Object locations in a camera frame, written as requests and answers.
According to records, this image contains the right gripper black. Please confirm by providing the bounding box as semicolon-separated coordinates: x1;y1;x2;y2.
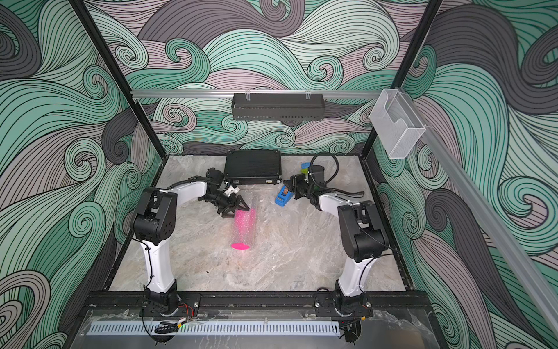
283;173;314;200

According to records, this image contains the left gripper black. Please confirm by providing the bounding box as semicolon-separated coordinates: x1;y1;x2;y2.
204;193;249;219

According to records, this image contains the blue tape dispenser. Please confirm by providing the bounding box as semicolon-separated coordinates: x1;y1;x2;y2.
275;186;294;207

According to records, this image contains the pink plastic wine glass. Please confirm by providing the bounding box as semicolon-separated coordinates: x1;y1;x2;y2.
231;208;257;250

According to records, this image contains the clear bubble wrap sheet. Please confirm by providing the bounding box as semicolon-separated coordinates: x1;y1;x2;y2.
230;195;258;250

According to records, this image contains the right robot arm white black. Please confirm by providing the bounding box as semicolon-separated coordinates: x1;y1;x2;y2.
283;174;389;314

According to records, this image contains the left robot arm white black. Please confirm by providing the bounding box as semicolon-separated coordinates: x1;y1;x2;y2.
131;167;250;305

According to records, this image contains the black hard case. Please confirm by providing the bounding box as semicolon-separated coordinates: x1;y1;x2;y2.
223;150;283;186

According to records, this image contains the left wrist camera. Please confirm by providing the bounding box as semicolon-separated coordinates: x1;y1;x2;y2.
224;185;240;197

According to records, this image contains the black wall shelf tray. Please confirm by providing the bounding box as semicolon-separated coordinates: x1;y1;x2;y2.
231;93;326;123

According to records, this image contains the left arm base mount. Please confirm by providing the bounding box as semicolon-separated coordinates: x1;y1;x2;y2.
142;292;201;318

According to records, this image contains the clear acrylic wall box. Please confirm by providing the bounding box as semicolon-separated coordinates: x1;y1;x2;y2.
370;89;426;159

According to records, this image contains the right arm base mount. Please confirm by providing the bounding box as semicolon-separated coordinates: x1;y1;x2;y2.
314;291;373;318

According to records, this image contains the aluminium rail back wall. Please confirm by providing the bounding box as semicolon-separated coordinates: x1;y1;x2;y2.
130;89;384;100

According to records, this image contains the aluminium rail wall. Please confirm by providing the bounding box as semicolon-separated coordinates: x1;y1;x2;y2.
130;89;384;100
404;95;557;334

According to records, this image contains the white slotted cable duct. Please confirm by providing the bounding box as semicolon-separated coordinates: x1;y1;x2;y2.
85;321;341;337

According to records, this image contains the aluminium rail right wall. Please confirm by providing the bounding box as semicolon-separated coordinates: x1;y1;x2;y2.
404;95;557;334

